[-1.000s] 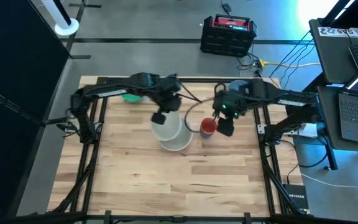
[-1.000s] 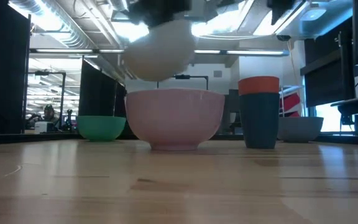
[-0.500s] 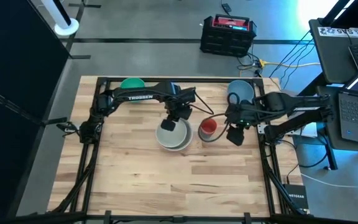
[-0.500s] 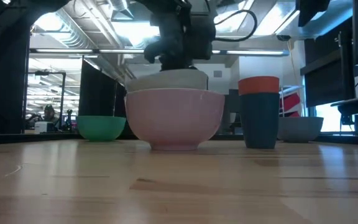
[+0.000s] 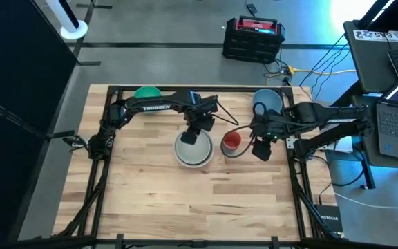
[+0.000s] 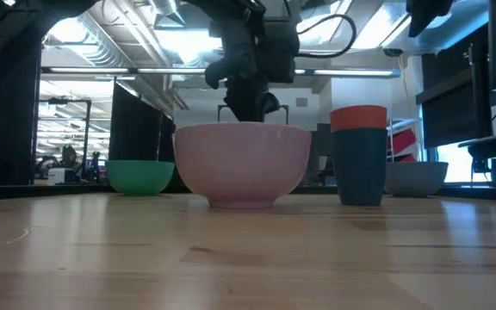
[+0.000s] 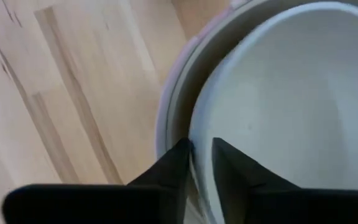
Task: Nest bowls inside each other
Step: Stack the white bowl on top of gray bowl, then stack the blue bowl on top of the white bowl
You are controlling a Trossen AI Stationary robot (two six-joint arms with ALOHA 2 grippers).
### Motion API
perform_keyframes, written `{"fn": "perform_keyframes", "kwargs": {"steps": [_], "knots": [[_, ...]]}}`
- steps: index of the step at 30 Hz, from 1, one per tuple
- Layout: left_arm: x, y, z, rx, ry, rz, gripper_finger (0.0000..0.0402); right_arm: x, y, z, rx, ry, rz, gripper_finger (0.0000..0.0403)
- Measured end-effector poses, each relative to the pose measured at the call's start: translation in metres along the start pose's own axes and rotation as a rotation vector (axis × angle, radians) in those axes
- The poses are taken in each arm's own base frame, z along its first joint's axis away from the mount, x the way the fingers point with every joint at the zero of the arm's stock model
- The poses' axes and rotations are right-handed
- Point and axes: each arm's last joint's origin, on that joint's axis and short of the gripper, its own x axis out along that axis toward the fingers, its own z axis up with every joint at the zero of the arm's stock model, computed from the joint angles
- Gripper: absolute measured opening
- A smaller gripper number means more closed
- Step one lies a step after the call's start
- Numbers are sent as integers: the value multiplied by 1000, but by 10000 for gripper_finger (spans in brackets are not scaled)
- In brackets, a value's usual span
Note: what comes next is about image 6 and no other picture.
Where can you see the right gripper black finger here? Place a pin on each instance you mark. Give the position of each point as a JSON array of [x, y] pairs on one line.
[[416, 26]]

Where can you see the pale pink bowl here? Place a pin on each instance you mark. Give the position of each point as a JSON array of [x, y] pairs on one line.
[[241, 165]]

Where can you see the red-orange cup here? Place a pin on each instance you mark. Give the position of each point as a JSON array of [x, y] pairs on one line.
[[358, 118]]

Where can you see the long ceiling light bar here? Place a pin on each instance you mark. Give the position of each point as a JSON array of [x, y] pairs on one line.
[[166, 70]]

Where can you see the dark teal cup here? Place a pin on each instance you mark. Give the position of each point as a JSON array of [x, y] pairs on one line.
[[359, 168]]

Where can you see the black partition panel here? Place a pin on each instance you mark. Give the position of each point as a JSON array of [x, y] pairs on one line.
[[4, 129], [138, 125]]

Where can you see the red bin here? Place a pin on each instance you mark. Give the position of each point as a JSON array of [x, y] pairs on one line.
[[403, 142]]

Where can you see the green bowl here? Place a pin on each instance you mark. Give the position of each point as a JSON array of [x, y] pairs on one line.
[[139, 177]]

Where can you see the grey desk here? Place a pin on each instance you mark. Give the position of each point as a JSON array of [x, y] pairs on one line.
[[495, 145]]

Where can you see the blue-grey bowl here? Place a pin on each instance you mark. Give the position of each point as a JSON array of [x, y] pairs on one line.
[[418, 178]]

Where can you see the person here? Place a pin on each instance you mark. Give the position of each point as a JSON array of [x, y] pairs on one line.
[[68, 157]]

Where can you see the white box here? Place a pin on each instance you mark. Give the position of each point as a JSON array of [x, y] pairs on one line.
[[60, 175]]

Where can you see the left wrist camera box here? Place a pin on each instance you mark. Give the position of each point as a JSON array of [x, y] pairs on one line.
[[283, 51]]

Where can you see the black wall cabinet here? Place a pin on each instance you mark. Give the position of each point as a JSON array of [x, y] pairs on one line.
[[454, 94]]

